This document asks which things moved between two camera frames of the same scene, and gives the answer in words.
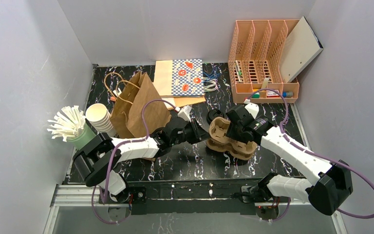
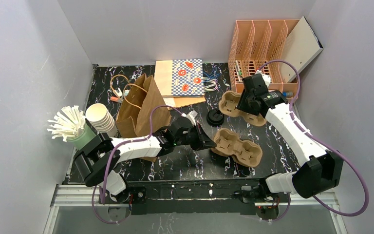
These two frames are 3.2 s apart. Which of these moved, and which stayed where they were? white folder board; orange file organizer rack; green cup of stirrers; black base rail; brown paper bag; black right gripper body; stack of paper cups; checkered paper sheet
Moved: black right gripper body; brown paper bag
Stayed: white folder board; stack of paper cups; orange file organizer rack; checkered paper sheet; green cup of stirrers; black base rail
